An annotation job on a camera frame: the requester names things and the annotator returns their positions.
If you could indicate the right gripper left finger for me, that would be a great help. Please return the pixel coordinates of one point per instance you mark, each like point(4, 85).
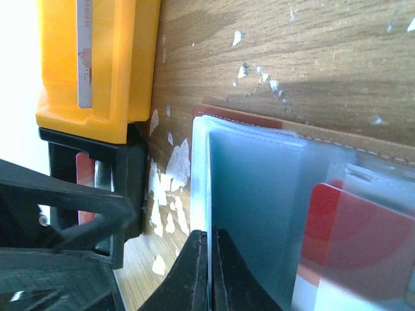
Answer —
point(184, 287)

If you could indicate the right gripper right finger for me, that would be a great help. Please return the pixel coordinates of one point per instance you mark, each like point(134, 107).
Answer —
point(233, 285)

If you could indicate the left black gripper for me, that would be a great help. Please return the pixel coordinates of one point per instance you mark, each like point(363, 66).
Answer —
point(40, 279)

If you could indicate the red circles card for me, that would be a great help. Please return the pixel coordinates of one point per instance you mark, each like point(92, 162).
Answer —
point(356, 255)

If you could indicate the red cards stack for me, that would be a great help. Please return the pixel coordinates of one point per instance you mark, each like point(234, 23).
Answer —
point(85, 171)

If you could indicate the black bin with red cards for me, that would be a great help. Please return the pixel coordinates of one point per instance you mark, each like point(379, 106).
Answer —
point(109, 181)

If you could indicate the orange bin with white cards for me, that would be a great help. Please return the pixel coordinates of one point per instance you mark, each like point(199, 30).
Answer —
point(123, 47)

